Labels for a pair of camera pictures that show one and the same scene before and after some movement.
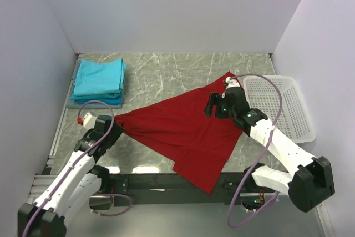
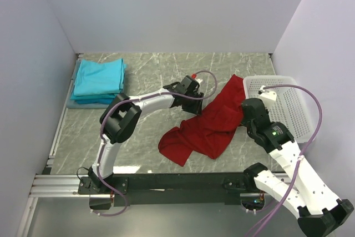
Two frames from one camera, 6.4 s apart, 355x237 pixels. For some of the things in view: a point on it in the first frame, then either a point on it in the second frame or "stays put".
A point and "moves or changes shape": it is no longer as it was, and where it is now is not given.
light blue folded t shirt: (94, 77) stays put
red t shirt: (202, 147) moves or changes shape
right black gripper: (213, 100) -> (244, 121)
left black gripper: (117, 130) -> (197, 109)
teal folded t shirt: (115, 99) stays put
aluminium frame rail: (43, 182) stays put
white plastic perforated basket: (263, 96) stays put
